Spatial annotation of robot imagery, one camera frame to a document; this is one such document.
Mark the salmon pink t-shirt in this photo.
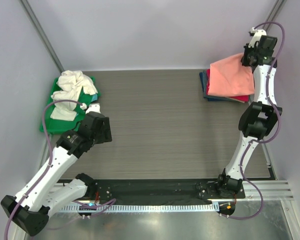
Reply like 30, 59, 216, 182
207, 53, 255, 97

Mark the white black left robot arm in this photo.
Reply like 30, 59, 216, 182
0, 102, 112, 237

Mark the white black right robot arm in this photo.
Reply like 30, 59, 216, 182
214, 26, 283, 198

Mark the light blue t-shirt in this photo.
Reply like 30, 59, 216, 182
91, 93, 99, 102

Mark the green t-shirt in bin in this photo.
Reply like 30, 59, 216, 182
73, 87, 97, 118

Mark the red folded t-shirt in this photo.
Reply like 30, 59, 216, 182
206, 69, 250, 103

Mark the green plastic bin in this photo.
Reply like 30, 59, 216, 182
45, 77, 101, 135

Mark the cream white crumpled t-shirt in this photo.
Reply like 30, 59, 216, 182
50, 70, 98, 121

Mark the navy blue folded t-shirt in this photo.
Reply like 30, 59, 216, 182
199, 70, 235, 102

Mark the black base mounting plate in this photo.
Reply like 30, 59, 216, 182
87, 178, 246, 205

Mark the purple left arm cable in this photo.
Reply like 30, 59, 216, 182
3, 99, 117, 240

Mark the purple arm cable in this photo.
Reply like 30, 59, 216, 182
3, 99, 117, 240
221, 21, 285, 220

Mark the white slotted cable duct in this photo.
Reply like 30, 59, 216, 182
59, 202, 220, 213

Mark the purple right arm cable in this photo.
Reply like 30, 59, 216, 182
221, 21, 285, 220

